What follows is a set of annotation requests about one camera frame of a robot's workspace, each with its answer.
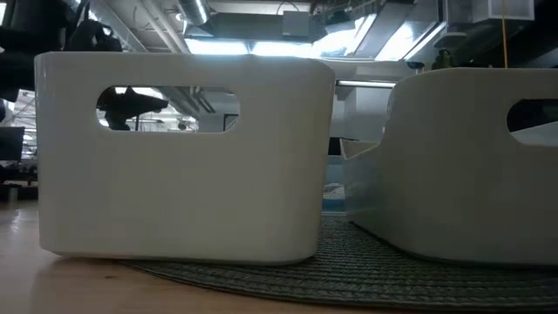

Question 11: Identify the grey ceiling box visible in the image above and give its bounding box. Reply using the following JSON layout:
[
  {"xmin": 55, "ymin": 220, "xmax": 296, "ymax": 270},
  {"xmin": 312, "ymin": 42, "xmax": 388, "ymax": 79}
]
[{"xmin": 282, "ymin": 10, "xmax": 311, "ymax": 38}]

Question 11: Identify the blue white wrapped granola bar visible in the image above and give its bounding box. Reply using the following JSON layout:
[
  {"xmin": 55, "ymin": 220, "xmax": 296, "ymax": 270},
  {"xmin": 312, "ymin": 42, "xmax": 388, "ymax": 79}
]
[{"xmin": 323, "ymin": 182, "xmax": 346, "ymax": 201}]

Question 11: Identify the clear plastic container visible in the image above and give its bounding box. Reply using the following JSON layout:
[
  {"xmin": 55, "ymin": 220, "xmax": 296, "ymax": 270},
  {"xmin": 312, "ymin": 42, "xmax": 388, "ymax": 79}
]
[{"xmin": 322, "ymin": 138, "xmax": 384, "ymax": 217}]

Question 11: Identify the silver ventilation duct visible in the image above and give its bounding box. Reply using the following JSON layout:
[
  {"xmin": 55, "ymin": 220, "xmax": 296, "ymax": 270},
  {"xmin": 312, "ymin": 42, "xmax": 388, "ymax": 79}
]
[{"xmin": 176, "ymin": 0, "xmax": 211, "ymax": 26}]

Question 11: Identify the white light tube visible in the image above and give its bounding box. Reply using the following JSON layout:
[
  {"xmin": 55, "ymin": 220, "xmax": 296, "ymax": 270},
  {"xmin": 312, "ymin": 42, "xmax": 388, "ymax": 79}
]
[{"xmin": 337, "ymin": 79, "xmax": 397, "ymax": 89}]

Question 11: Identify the white plastic bin with handle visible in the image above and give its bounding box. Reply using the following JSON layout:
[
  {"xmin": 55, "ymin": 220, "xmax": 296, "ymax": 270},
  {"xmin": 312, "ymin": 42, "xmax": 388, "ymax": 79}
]
[
  {"xmin": 346, "ymin": 66, "xmax": 558, "ymax": 266},
  {"xmin": 34, "ymin": 51, "xmax": 337, "ymax": 266}
]

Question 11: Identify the yellow hanging cable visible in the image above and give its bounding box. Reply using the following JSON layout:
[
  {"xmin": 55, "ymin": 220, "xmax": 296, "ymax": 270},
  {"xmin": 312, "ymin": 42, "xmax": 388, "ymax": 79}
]
[{"xmin": 500, "ymin": 0, "xmax": 509, "ymax": 69}]

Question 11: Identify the grey woven placemat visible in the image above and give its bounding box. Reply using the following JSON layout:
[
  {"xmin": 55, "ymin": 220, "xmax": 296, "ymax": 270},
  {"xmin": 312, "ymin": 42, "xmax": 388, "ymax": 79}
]
[{"xmin": 119, "ymin": 215, "xmax": 558, "ymax": 311}]

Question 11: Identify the black computer monitor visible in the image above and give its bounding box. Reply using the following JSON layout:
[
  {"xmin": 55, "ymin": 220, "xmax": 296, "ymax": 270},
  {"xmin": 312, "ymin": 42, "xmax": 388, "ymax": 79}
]
[{"xmin": 0, "ymin": 126, "xmax": 26, "ymax": 161}]

